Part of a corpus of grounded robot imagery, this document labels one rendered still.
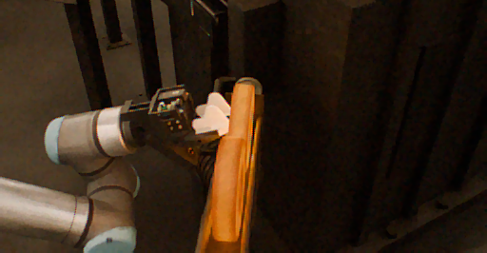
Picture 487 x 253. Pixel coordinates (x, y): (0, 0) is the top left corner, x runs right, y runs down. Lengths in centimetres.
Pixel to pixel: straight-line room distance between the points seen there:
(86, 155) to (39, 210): 13
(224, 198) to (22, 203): 35
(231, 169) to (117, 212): 32
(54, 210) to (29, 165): 107
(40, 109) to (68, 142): 127
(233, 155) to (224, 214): 8
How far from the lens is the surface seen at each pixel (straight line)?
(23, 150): 200
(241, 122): 77
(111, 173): 97
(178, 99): 83
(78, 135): 90
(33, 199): 86
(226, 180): 65
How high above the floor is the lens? 127
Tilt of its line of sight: 40 degrees down
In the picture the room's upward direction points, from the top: straight up
